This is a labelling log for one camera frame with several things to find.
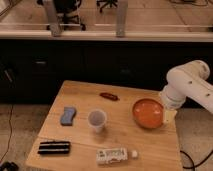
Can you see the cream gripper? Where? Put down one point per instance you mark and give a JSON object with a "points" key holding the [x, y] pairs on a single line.
{"points": [[169, 116]]}

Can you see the orange ceramic bowl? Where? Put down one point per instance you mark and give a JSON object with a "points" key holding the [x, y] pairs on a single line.
{"points": [[148, 113]]}

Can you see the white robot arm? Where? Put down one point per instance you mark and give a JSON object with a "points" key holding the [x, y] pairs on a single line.
{"points": [[186, 81]]}

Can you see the small white cube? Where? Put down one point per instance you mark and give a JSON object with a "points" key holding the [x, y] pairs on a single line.
{"points": [[134, 154]]}

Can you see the brown sausage-shaped object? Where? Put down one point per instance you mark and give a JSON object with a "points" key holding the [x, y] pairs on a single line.
{"points": [[109, 96]]}

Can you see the white printed box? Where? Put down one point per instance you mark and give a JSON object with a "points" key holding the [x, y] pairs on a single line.
{"points": [[113, 155]]}

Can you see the blue sponge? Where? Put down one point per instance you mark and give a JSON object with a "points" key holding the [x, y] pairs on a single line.
{"points": [[67, 117]]}

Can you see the black ridged block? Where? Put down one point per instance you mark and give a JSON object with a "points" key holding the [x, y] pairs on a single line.
{"points": [[54, 147]]}

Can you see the black office chair base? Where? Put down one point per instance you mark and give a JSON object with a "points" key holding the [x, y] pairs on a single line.
{"points": [[110, 3]]}

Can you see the dark cabinet counter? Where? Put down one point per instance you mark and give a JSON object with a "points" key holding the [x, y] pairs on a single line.
{"points": [[33, 70]]}

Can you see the black office chair left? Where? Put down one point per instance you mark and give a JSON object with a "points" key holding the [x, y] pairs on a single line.
{"points": [[68, 13]]}

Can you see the black object floor corner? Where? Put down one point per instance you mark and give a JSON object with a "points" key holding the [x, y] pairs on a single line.
{"points": [[9, 166]]}

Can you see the grey metal post right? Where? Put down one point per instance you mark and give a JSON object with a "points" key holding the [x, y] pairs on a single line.
{"points": [[121, 17]]}

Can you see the grey metal post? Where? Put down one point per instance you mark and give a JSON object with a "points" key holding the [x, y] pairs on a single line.
{"points": [[52, 17], [121, 17]]}

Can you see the grey metal post left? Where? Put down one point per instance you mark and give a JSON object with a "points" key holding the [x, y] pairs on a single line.
{"points": [[52, 17]]}

